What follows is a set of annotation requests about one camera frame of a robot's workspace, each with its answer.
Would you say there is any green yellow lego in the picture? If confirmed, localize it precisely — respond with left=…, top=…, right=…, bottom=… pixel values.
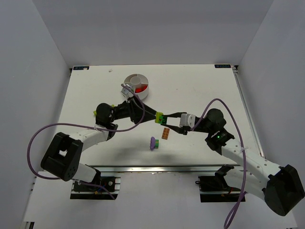
left=155, top=112, right=167, bottom=124

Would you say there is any purple green lego piece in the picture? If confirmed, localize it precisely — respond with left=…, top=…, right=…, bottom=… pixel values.
left=150, top=136, right=159, bottom=151

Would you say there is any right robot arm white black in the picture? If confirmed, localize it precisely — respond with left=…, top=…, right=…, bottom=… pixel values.
left=167, top=108, right=305, bottom=216

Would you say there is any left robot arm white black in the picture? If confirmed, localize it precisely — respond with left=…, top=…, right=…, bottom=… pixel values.
left=41, top=97, right=156, bottom=184

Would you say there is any orange flat lego plate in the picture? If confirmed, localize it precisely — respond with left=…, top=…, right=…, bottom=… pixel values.
left=162, top=127, right=170, bottom=140

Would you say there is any white round divided container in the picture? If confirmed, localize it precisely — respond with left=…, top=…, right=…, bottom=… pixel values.
left=124, top=74, right=149, bottom=100

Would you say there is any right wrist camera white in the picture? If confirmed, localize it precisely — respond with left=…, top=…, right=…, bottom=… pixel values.
left=179, top=113, right=196, bottom=128

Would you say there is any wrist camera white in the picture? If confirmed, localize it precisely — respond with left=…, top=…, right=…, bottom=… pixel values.
left=179, top=113, right=196, bottom=128
left=121, top=83, right=134, bottom=100

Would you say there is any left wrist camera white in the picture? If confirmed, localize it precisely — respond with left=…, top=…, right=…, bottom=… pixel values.
left=121, top=83, right=134, bottom=100

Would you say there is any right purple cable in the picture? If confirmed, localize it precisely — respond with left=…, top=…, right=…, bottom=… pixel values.
left=190, top=98, right=247, bottom=229

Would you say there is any purple cable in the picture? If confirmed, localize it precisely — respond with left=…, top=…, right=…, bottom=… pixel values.
left=27, top=83, right=146, bottom=200
left=190, top=98, right=247, bottom=229

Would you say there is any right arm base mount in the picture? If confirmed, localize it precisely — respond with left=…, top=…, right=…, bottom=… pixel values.
left=195, top=165, right=240, bottom=203

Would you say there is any aluminium table frame rail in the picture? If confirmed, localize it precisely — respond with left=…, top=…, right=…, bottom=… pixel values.
left=231, top=65, right=264, bottom=157

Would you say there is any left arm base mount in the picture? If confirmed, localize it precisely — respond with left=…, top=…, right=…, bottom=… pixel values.
left=70, top=176, right=121, bottom=200

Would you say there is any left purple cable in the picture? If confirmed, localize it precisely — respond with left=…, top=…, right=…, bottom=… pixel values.
left=27, top=83, right=146, bottom=200

